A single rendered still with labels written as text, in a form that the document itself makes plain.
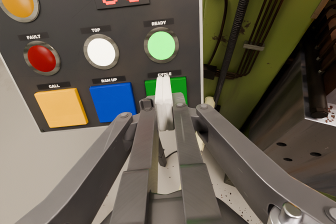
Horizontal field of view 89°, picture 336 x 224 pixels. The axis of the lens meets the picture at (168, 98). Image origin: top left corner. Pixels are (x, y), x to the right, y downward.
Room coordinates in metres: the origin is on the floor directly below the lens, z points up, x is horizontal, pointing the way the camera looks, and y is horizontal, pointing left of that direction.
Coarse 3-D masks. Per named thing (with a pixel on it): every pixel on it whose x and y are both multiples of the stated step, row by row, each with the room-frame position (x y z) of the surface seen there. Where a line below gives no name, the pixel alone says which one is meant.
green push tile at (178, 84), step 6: (174, 78) 0.20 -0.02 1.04; (180, 78) 0.20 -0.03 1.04; (150, 84) 0.20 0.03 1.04; (174, 84) 0.19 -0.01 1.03; (180, 84) 0.19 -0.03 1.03; (150, 90) 0.19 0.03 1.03; (174, 90) 0.19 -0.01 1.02; (180, 90) 0.19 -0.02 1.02; (186, 90) 0.19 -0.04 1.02; (186, 96) 0.18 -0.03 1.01; (186, 102) 0.17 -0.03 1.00
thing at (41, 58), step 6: (30, 48) 0.24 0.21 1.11; (36, 48) 0.24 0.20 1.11; (42, 48) 0.24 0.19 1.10; (30, 54) 0.24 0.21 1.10; (36, 54) 0.24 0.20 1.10; (42, 54) 0.24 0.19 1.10; (48, 54) 0.24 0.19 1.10; (30, 60) 0.24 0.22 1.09; (36, 60) 0.23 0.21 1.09; (42, 60) 0.23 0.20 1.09; (48, 60) 0.23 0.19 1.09; (54, 60) 0.23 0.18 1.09; (36, 66) 0.23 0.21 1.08; (42, 66) 0.23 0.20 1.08; (48, 66) 0.23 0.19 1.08; (54, 66) 0.23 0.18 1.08
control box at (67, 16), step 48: (0, 0) 0.28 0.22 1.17; (48, 0) 0.28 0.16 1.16; (96, 0) 0.27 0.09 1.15; (144, 0) 0.26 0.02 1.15; (192, 0) 0.26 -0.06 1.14; (0, 48) 0.25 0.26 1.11; (48, 48) 0.24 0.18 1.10; (144, 48) 0.23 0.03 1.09; (192, 48) 0.23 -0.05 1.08; (144, 96) 0.19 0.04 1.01; (192, 96) 0.18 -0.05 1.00
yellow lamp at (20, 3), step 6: (6, 0) 0.28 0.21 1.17; (12, 0) 0.28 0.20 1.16; (18, 0) 0.28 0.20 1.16; (24, 0) 0.28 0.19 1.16; (30, 0) 0.28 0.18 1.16; (6, 6) 0.28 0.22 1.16; (12, 6) 0.27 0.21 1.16; (18, 6) 0.27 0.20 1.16; (24, 6) 0.27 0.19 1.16; (30, 6) 0.27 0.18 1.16; (12, 12) 0.27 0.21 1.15; (18, 12) 0.27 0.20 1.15; (24, 12) 0.27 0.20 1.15; (30, 12) 0.27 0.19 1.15
